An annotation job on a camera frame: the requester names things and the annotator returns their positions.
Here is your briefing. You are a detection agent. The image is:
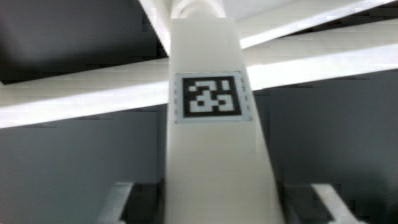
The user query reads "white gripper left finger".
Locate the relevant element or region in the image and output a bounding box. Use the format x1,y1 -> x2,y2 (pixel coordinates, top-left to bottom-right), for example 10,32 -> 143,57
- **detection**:
95,181 -> 166,224

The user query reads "white leg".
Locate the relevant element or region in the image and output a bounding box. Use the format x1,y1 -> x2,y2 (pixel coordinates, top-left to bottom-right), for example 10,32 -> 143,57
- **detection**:
166,17 -> 285,224

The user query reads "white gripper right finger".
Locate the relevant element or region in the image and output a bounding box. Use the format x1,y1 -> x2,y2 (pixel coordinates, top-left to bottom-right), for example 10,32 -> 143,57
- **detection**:
278,182 -> 363,224

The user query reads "white front obstacle bar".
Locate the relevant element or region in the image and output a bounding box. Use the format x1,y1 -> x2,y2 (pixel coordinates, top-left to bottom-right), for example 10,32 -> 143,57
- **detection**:
0,19 -> 398,129

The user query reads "white desk top tray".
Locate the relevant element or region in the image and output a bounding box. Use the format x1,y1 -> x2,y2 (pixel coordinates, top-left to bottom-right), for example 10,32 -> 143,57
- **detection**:
138,0 -> 398,52

